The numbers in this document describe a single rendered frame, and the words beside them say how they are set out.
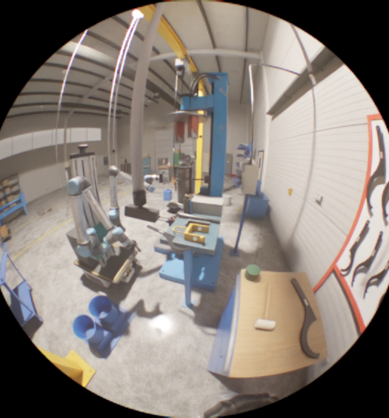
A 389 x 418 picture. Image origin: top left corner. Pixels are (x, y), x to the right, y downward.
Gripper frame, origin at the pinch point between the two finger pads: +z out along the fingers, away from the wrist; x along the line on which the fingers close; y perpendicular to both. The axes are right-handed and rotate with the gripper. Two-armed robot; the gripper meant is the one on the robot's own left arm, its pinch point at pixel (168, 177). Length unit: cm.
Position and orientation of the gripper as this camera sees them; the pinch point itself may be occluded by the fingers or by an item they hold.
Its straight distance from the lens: 188.1
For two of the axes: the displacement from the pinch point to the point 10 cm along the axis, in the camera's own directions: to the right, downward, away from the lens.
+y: -1.1, -4.0, 9.1
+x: -0.3, 9.2, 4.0
